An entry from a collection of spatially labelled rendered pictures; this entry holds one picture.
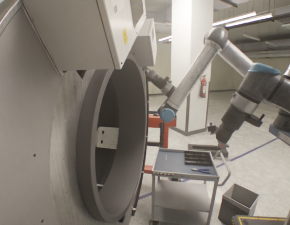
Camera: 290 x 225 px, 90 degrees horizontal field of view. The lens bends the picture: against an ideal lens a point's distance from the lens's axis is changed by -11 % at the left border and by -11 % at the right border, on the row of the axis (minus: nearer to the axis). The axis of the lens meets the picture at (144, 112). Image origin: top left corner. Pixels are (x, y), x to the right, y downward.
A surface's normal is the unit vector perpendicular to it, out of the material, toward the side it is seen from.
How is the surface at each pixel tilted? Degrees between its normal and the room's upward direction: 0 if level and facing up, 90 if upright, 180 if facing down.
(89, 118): 63
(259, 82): 88
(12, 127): 90
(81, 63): 125
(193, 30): 90
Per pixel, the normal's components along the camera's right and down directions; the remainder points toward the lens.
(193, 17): 0.47, 0.21
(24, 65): 0.98, 0.04
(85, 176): -0.20, 0.18
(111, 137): -0.21, -0.24
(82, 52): -0.17, 0.74
